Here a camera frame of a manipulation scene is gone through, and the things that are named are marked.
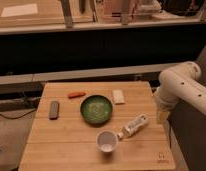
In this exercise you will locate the white ceramic cup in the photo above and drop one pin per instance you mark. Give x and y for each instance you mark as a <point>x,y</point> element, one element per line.
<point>107,141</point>

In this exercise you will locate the grey remote control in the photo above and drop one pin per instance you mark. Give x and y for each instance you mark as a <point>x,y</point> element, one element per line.
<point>54,110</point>

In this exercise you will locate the white plastic bottle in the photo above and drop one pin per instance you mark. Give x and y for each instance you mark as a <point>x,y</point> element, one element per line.
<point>133,126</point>

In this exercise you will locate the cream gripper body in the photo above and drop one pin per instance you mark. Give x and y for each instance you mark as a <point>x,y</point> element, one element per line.
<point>162,115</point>

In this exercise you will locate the green ceramic bowl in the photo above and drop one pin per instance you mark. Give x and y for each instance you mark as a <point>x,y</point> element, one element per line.
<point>96,109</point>

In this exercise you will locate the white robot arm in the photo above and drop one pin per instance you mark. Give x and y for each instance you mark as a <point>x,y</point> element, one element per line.
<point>179,82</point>

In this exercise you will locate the cream sponge block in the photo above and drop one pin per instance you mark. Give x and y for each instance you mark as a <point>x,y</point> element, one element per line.
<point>118,96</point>

